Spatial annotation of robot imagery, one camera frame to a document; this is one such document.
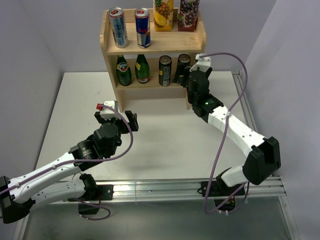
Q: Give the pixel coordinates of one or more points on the wooden two-tier shelf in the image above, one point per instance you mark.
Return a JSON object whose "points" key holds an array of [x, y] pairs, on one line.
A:
{"points": [[162, 43]]}

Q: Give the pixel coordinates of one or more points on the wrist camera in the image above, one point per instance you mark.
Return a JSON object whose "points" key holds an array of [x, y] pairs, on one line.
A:
{"points": [[108, 109], [202, 63]]}

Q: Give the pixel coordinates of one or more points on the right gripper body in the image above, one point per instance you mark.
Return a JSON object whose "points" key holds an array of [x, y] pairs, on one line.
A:
{"points": [[191, 99]]}

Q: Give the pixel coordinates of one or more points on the perrier lychee green bottle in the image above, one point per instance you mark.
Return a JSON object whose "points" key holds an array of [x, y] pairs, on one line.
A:
{"points": [[123, 71]]}

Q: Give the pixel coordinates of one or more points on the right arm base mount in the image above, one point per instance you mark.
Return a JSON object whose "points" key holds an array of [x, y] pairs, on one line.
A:
{"points": [[219, 189]]}

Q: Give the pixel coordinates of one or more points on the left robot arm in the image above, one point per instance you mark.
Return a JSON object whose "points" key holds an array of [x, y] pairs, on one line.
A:
{"points": [[64, 178]]}

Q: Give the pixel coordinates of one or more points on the red bull can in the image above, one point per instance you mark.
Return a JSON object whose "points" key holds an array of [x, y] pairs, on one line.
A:
{"points": [[142, 25], [118, 26]]}

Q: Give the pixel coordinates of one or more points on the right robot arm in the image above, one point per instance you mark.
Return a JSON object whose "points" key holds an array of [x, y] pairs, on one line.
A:
{"points": [[262, 154]]}

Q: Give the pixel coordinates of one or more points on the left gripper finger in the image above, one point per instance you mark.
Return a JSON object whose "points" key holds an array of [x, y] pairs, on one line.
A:
{"points": [[132, 120], [99, 118]]}

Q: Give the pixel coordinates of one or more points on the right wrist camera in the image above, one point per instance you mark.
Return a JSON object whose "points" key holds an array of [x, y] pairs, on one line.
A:
{"points": [[202, 63]]}

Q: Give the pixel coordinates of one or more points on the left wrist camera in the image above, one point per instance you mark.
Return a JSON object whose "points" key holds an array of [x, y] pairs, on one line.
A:
{"points": [[108, 109]]}

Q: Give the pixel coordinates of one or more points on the grape juice carton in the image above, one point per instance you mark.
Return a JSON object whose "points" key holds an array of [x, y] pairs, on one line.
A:
{"points": [[187, 16]]}

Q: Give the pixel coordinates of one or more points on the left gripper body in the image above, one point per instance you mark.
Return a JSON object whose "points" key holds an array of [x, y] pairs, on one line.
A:
{"points": [[122, 129]]}

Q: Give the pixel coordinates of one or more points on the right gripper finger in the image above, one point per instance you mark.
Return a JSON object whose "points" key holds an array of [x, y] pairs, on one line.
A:
{"points": [[208, 72], [181, 75]]}

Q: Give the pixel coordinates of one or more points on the pineapple juice carton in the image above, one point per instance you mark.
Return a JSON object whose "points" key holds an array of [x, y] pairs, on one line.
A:
{"points": [[163, 15]]}

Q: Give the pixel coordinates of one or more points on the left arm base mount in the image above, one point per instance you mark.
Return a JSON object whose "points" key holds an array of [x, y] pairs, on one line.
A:
{"points": [[88, 208]]}

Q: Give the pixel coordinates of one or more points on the aluminium rail frame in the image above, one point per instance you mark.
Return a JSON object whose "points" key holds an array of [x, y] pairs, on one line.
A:
{"points": [[155, 185]]}

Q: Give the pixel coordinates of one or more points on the black yellow can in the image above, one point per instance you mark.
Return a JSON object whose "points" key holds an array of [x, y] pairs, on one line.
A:
{"points": [[164, 70], [184, 59]]}

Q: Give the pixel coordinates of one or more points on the green bottle yellow label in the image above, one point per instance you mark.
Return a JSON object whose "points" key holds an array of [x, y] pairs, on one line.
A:
{"points": [[142, 69]]}

